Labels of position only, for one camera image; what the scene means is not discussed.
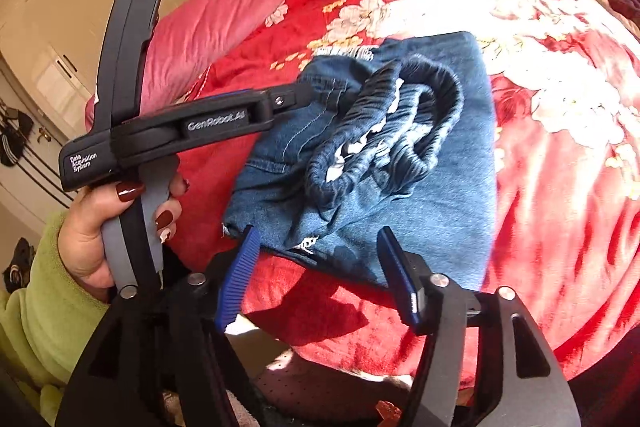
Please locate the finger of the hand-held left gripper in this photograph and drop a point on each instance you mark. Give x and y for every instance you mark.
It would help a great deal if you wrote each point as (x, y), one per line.
(287, 99)

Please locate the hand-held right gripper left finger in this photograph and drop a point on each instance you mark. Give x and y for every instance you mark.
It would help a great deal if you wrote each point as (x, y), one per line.
(240, 279)

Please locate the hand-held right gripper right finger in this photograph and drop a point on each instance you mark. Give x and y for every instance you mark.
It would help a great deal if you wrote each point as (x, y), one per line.
(395, 279)

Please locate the blue denim pants lace trim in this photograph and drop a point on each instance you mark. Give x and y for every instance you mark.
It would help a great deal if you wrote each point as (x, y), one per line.
(440, 187)

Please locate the person's left forearm green sleeve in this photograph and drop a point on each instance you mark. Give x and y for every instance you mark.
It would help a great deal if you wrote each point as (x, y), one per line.
(45, 322)

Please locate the person's left hand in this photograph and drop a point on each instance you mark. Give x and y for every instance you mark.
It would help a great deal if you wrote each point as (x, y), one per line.
(85, 242)

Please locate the pink quilt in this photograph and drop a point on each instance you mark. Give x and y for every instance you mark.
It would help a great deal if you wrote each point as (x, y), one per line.
(210, 17)

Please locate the black striped garment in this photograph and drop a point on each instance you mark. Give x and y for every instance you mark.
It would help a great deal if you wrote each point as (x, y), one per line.
(14, 137)

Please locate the cream wardrobe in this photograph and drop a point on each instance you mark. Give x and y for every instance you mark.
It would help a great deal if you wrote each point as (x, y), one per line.
(75, 22)

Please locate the red floral blanket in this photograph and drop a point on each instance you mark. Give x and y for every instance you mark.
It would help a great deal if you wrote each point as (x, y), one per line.
(550, 207)

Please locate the purple garment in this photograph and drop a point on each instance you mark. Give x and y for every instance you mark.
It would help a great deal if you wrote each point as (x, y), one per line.
(622, 4)

